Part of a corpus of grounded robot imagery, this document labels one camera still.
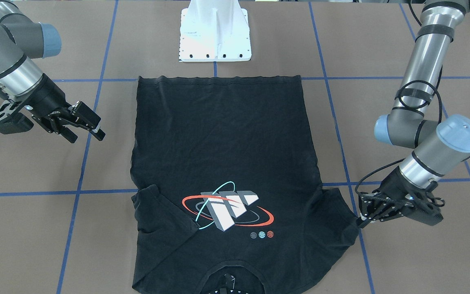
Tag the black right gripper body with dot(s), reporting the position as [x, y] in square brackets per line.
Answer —
[49, 97]

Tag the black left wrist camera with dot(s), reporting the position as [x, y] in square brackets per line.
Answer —
[424, 208]

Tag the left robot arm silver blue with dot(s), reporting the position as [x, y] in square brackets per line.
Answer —
[416, 122]

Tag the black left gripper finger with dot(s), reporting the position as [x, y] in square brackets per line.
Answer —
[363, 220]

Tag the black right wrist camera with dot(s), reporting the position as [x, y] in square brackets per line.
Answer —
[12, 121]

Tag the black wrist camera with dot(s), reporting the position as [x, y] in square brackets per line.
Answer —
[12, 121]
[424, 208]

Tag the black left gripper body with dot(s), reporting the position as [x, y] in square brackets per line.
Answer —
[394, 184]

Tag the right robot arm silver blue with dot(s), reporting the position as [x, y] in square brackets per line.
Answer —
[21, 41]

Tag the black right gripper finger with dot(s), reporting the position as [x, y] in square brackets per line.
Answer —
[84, 117]
[61, 129]

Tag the black t-shirt with logo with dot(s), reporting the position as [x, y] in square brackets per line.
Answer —
[230, 198]

